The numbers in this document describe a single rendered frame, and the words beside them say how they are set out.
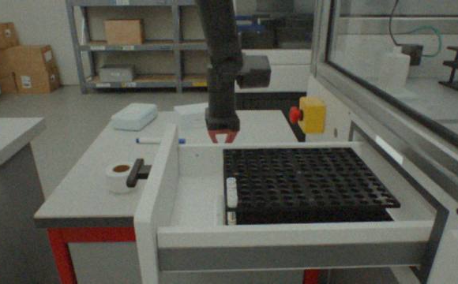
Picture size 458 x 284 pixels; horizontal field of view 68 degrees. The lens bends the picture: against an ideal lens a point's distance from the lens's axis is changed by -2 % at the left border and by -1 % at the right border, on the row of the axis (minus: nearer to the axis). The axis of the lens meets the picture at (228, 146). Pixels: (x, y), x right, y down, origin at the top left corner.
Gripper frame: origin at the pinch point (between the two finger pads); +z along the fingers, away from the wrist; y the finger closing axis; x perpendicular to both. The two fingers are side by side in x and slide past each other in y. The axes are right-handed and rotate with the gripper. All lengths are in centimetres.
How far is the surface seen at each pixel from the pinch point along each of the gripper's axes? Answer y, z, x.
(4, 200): 24, 23, 63
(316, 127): 1.1, -4.1, -22.2
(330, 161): -24.0, -8.5, -14.3
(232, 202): -34.4, -9.6, 3.0
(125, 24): 362, 1, 68
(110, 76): 365, 61, 94
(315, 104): 1.8, -9.5, -21.8
